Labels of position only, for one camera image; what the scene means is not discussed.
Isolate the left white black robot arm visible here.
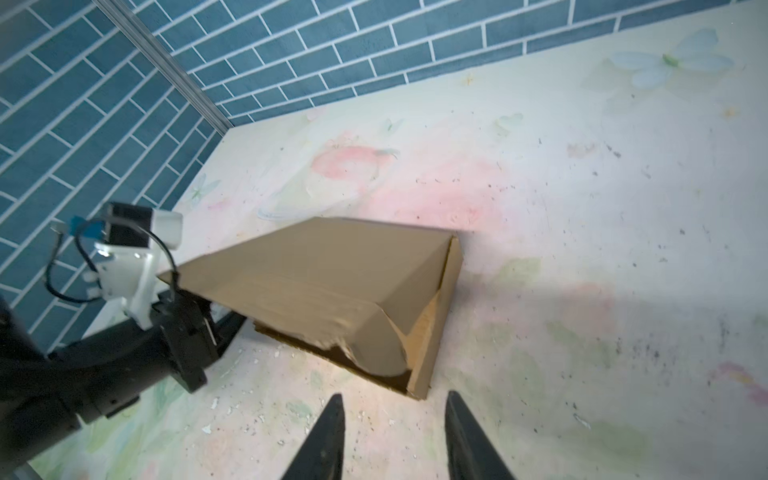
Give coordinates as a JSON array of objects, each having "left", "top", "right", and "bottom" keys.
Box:
[{"left": 1, "top": 292, "right": 246, "bottom": 474}]

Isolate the brown cardboard paper box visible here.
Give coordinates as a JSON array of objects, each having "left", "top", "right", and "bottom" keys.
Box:
[{"left": 178, "top": 217, "right": 463, "bottom": 400}]

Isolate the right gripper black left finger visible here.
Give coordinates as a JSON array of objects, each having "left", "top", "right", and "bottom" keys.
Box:
[{"left": 282, "top": 393, "right": 345, "bottom": 480}]

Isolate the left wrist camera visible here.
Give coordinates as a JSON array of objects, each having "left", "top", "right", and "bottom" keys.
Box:
[{"left": 69, "top": 202, "right": 183, "bottom": 330}]

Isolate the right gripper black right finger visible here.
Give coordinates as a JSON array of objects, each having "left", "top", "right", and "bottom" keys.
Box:
[{"left": 444, "top": 390, "right": 516, "bottom": 480}]

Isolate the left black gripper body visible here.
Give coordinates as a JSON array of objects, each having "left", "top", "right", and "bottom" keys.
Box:
[{"left": 53, "top": 291, "right": 246, "bottom": 423}]

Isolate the floral table mat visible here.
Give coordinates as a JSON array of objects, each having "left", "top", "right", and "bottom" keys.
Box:
[{"left": 32, "top": 1, "right": 767, "bottom": 479}]

